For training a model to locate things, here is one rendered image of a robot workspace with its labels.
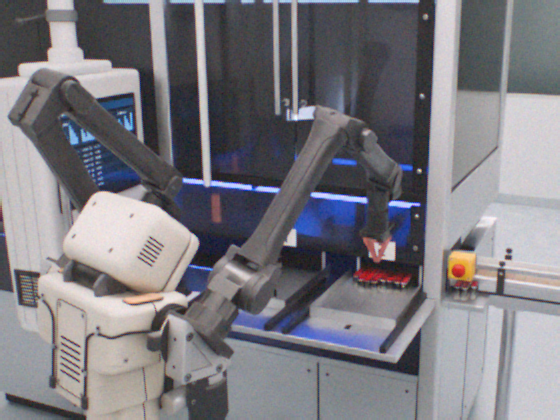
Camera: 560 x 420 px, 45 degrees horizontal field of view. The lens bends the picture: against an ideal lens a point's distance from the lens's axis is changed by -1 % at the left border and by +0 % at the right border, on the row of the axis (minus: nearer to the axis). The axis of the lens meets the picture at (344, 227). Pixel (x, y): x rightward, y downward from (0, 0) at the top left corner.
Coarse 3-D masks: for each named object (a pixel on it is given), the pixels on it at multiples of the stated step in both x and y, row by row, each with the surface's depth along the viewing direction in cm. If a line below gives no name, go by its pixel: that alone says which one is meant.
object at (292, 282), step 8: (248, 264) 231; (328, 264) 231; (288, 272) 232; (296, 272) 232; (304, 272) 232; (312, 272) 232; (320, 272) 224; (328, 272) 230; (280, 280) 225; (288, 280) 225; (296, 280) 225; (304, 280) 225; (312, 280) 218; (280, 288) 218; (288, 288) 218; (296, 288) 218; (304, 288) 213; (280, 296) 212; (288, 296) 203; (272, 304) 203; (280, 304) 202
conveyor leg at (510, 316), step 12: (504, 312) 220; (516, 312) 218; (504, 324) 221; (516, 324) 220; (504, 336) 221; (516, 336) 222; (504, 348) 222; (504, 360) 224; (504, 372) 225; (504, 384) 226; (504, 396) 227; (504, 408) 229
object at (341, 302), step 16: (336, 288) 216; (352, 288) 219; (416, 288) 219; (320, 304) 204; (336, 304) 206; (352, 304) 207; (368, 304) 207; (384, 304) 207; (400, 304) 207; (336, 320) 196; (352, 320) 194; (368, 320) 192; (384, 320) 190
